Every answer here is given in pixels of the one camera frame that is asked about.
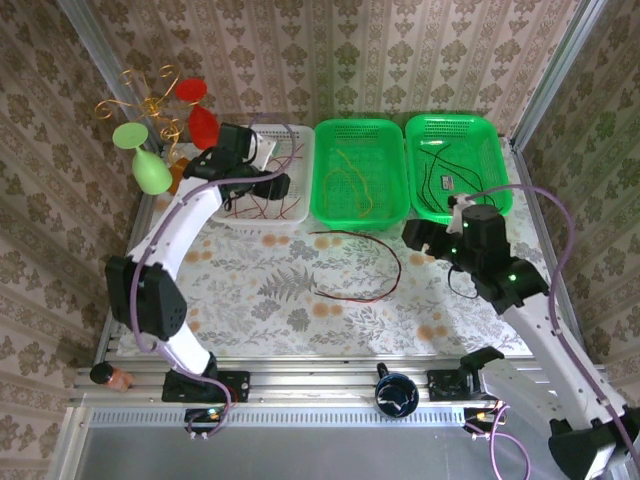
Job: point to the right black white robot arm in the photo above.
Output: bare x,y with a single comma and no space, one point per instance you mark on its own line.
550,360

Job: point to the white plastic basket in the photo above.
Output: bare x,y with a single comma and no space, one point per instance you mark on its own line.
300,175

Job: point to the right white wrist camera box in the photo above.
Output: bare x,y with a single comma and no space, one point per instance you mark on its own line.
457,215

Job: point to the aluminium extrusion frame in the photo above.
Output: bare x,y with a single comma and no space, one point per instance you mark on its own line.
325,372

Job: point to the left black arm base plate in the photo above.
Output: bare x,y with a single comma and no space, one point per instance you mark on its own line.
240,385

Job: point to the green plastic basket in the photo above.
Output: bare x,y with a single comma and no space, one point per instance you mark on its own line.
480,145
385,170

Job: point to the right small circuit board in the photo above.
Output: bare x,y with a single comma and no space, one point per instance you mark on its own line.
482,417

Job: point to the brown wooden block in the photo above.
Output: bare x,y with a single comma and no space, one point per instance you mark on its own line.
177,177

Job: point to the left small circuit board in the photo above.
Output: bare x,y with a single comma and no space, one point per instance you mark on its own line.
205,415

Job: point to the floral tablecloth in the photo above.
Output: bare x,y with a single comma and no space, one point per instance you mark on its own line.
280,325

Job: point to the small circuit board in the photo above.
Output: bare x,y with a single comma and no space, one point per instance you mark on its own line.
205,415
482,417

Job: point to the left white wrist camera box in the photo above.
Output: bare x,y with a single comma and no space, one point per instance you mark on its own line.
267,150

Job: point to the red plastic wine glass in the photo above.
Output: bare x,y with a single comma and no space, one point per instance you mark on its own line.
197,125

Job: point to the small printed label card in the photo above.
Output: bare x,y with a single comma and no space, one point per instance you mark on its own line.
447,182

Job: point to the black capped spice bottle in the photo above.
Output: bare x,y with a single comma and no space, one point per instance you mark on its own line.
102,373

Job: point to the dark blue mug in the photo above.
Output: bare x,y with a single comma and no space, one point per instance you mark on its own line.
396,395

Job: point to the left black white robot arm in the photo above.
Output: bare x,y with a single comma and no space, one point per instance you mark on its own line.
195,210

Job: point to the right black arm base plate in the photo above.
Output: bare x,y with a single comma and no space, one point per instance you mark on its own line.
442,387

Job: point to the green plastic wine glass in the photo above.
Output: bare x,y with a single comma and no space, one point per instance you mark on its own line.
150,172

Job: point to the grey metal panel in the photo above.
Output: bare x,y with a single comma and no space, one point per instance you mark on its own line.
325,450

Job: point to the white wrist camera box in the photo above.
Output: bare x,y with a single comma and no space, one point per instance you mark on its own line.
457,215
267,150

